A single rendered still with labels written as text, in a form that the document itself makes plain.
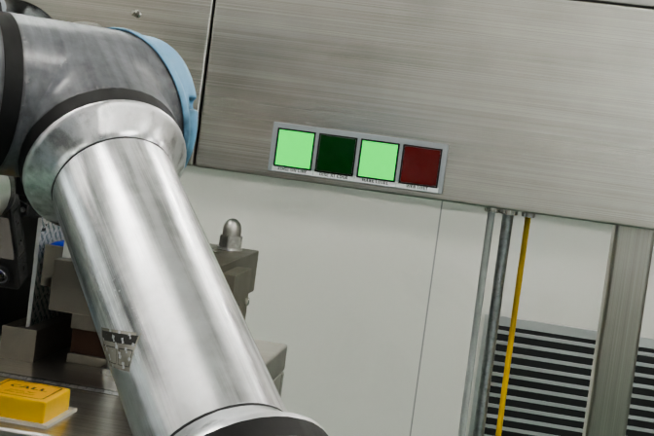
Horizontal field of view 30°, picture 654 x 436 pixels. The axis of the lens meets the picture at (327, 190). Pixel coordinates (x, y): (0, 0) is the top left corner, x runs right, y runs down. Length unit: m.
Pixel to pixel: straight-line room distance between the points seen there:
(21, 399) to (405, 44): 0.78
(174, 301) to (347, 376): 3.44
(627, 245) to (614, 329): 0.13
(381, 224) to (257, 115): 2.35
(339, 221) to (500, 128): 2.41
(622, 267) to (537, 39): 0.39
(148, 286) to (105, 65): 0.20
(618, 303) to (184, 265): 1.23
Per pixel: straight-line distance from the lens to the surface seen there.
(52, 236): 1.54
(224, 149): 1.76
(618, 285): 1.89
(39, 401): 1.23
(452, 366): 4.11
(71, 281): 1.44
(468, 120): 1.71
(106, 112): 0.83
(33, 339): 1.49
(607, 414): 1.92
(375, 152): 1.71
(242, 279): 1.61
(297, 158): 1.73
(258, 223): 4.14
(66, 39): 0.88
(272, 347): 1.76
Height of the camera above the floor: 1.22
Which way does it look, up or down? 3 degrees down
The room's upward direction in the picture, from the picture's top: 8 degrees clockwise
